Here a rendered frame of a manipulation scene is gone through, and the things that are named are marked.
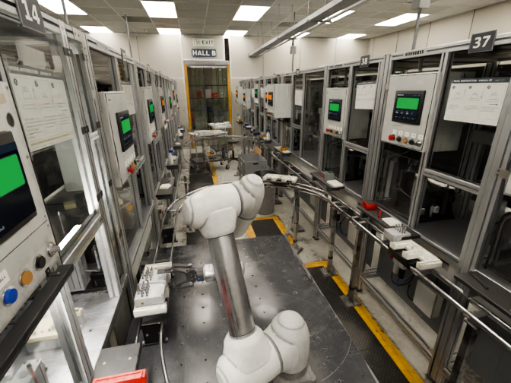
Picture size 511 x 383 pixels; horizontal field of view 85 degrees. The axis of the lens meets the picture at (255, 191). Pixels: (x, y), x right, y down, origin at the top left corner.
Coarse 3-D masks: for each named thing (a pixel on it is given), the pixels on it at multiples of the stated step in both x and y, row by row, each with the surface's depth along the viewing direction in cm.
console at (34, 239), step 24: (0, 96) 59; (0, 120) 58; (0, 144) 56; (24, 144) 66; (24, 168) 65; (0, 240) 54; (24, 240) 63; (48, 240) 72; (0, 264) 55; (24, 264) 62; (48, 264) 72; (0, 288) 54; (24, 288) 62; (0, 312) 54
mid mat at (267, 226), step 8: (272, 216) 419; (256, 224) 392; (264, 224) 392; (272, 224) 392; (280, 224) 392; (248, 232) 373; (256, 232) 371; (264, 232) 371; (272, 232) 371; (280, 232) 371
